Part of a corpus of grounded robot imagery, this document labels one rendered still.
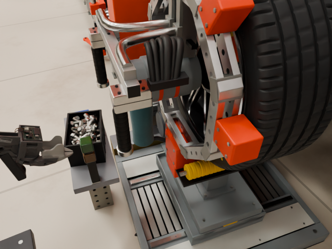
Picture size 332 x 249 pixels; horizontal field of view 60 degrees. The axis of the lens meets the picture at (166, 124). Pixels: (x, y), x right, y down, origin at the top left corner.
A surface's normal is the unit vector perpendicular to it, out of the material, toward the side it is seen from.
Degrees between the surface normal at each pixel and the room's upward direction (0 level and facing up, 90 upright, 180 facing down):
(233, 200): 0
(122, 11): 90
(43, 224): 0
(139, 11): 90
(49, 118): 0
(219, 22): 125
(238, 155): 90
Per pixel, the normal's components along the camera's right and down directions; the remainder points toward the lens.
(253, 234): 0.00, -0.75
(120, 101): 0.33, 0.63
